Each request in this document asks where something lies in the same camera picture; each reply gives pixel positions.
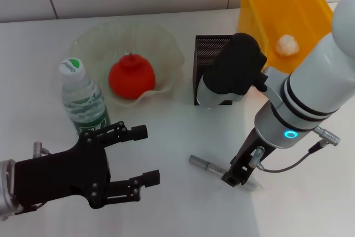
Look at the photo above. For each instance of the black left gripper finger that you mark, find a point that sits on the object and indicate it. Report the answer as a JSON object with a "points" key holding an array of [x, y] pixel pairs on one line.
{"points": [[140, 133]]}

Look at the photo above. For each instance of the right wrist camera housing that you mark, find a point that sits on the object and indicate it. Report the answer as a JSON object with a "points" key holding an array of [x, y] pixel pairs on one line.
{"points": [[235, 70]]}

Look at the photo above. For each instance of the black mesh pen holder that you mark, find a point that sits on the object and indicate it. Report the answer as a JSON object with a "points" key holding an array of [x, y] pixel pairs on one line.
{"points": [[205, 51]]}

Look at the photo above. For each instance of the white paper ball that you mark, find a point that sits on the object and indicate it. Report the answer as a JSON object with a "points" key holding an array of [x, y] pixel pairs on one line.
{"points": [[288, 45]]}

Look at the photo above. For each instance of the yellow plastic bin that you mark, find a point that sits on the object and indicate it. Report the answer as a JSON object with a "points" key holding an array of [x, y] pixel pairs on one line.
{"points": [[277, 6]]}

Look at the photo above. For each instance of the green glass fruit plate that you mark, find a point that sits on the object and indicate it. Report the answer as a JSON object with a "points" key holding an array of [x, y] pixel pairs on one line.
{"points": [[161, 54]]}

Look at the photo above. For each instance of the clear green-label water bottle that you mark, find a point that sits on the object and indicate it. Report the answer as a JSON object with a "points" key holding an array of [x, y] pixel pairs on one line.
{"points": [[80, 95]]}

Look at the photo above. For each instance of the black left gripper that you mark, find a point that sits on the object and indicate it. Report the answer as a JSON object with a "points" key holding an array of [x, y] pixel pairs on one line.
{"points": [[61, 176]]}

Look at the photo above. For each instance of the grey marker pen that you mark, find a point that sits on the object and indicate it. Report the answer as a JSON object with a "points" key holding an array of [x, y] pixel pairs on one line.
{"points": [[202, 163]]}

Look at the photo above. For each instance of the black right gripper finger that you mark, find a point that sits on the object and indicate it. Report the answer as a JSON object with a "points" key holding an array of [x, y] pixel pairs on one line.
{"points": [[152, 178]]}

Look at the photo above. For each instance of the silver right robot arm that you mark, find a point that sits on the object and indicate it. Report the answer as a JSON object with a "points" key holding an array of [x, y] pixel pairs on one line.
{"points": [[313, 81]]}

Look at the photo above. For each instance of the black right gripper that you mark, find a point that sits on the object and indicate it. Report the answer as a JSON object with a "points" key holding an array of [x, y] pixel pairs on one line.
{"points": [[249, 153]]}

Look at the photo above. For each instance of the red-orange plastic orange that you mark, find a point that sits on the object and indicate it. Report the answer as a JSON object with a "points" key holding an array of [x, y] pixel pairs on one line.
{"points": [[130, 77]]}

